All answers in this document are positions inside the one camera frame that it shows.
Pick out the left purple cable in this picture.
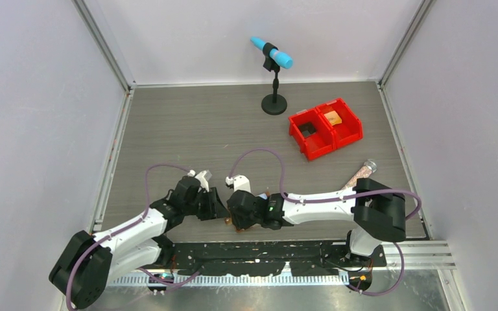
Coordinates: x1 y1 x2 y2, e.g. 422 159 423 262
65 164 202 311

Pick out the left red bin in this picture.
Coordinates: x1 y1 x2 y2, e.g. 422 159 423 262
288 108 336 161

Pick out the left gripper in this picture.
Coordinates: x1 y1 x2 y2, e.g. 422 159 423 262
183 187 230 221

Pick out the right red bin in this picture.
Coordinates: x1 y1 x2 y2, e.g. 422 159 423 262
316 98 364 149

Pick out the black microphone stand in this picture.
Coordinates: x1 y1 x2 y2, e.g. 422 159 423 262
261 43 287 115

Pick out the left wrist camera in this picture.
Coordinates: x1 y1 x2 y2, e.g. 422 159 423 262
187 170 212 192

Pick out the glitter tube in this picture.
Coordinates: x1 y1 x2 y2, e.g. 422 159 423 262
342 159 377 190

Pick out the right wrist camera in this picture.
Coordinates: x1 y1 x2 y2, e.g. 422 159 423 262
225 174 252 193

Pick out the blue microphone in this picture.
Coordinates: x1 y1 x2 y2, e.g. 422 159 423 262
250 36 293 71

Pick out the red bin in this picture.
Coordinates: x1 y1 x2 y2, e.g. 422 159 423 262
288 108 336 161
316 98 364 149

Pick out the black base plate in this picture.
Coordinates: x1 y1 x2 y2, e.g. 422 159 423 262
144 240 386 277

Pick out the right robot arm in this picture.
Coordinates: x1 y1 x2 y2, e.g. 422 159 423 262
226 175 407 266

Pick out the orange block in bin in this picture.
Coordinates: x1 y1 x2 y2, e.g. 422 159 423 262
323 110 342 126

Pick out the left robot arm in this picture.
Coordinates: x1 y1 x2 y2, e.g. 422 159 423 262
49 176 229 309

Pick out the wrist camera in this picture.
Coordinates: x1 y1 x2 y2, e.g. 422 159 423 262
187 170 212 192
225 174 252 193

